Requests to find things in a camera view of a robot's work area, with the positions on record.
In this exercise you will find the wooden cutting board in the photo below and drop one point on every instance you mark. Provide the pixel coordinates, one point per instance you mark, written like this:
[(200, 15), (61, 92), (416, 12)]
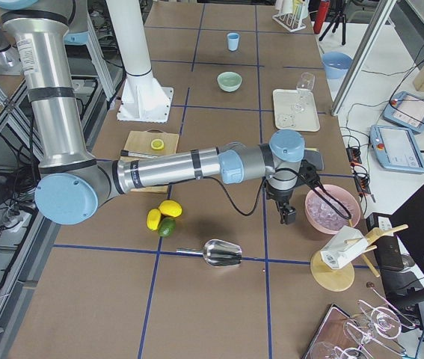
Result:
[(139, 141)]

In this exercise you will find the mint green bowl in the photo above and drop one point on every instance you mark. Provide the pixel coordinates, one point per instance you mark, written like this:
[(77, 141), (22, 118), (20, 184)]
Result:
[(229, 81)]

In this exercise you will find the lemon half slice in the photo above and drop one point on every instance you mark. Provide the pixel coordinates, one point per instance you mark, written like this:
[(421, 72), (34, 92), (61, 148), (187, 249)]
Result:
[(157, 144)]

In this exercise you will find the metal ice scoop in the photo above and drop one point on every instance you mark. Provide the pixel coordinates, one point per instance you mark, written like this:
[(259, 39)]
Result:
[(217, 253)]

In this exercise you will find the large yellow lemon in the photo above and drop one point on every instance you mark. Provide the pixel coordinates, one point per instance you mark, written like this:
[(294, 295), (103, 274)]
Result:
[(170, 208)]

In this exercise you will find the wooden cup stand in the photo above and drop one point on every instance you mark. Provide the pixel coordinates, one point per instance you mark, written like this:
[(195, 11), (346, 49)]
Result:
[(341, 279)]

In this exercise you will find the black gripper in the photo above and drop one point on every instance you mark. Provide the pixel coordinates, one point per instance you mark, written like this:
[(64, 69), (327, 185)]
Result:
[(280, 196)]

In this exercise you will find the blue bowl with fork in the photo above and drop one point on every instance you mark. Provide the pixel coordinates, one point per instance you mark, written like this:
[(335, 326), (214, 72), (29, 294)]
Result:
[(336, 64)]

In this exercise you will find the orange black usb hub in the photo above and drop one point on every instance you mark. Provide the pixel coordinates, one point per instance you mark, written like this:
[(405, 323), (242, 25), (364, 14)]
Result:
[(359, 172)]

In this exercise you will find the near blue teach pendant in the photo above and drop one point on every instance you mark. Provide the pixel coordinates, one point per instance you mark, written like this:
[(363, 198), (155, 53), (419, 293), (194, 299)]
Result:
[(396, 149)]

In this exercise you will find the upside-down wine glasses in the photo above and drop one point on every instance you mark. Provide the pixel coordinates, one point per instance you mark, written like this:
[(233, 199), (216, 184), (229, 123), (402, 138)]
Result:
[(370, 333)]

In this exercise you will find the steel rod black cap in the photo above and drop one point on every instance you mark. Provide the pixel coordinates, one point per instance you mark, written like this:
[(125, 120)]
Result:
[(127, 153)]

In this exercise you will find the light blue plastic cup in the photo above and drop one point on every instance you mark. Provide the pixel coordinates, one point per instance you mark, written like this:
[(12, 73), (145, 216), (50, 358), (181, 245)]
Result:
[(233, 39)]

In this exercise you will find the black camera tripod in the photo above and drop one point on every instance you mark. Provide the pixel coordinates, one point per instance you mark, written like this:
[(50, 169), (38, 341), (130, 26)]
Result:
[(340, 18)]

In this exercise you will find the white wire cup rack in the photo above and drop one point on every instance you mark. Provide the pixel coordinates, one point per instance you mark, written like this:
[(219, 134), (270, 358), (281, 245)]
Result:
[(291, 14)]

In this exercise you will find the far blue teach pendant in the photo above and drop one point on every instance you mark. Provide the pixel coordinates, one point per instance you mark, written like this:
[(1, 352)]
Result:
[(406, 110)]

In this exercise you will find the grey folded cloth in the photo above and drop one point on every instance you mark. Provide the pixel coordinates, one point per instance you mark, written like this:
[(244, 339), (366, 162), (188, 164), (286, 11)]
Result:
[(314, 157)]

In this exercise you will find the cream bear tray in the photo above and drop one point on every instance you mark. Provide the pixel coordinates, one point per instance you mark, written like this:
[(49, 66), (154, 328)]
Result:
[(286, 118)]

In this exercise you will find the green lime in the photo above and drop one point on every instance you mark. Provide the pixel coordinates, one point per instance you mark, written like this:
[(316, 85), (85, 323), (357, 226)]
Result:
[(166, 227)]

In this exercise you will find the small yellow lemon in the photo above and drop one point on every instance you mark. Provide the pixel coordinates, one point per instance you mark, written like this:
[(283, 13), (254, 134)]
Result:
[(154, 217)]

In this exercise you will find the aluminium frame post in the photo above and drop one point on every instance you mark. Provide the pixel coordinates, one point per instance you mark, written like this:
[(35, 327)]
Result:
[(377, 22)]

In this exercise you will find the blue teach pendant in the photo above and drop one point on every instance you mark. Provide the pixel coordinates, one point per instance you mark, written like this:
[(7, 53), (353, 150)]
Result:
[(406, 110), (396, 149)]

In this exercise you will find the pink bowl of ice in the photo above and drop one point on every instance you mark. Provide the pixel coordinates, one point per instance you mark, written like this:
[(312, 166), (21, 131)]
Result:
[(330, 210)]

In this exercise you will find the clear wine glass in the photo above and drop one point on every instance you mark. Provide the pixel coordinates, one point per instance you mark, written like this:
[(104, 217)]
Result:
[(304, 88)]

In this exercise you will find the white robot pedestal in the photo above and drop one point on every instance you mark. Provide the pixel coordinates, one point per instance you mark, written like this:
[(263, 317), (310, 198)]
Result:
[(143, 98)]

